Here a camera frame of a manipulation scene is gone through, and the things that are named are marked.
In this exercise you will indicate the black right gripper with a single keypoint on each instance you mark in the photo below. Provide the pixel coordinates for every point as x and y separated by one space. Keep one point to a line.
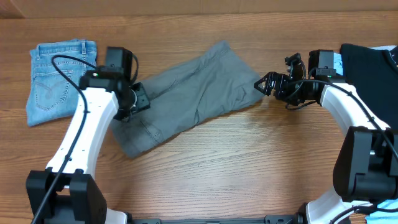
278 86

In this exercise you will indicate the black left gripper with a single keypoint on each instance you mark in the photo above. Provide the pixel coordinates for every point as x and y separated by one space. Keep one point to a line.
141 101

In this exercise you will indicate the grey cotton shorts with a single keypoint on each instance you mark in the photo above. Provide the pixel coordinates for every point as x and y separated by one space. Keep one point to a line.
185 95

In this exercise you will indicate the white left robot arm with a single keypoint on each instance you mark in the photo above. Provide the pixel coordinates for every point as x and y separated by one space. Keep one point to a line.
66 191

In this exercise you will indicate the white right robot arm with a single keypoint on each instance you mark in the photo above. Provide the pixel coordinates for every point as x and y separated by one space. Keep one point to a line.
365 172

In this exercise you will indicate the light blue garment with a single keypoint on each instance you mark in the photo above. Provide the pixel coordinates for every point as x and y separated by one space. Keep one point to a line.
338 63

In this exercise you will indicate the folded blue denim jeans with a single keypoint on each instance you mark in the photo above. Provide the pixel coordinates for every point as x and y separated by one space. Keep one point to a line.
51 96

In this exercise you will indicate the black t-shirt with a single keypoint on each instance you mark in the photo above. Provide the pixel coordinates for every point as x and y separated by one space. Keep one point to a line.
374 74

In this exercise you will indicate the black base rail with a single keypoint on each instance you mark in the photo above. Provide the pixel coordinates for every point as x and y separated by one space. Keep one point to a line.
217 220

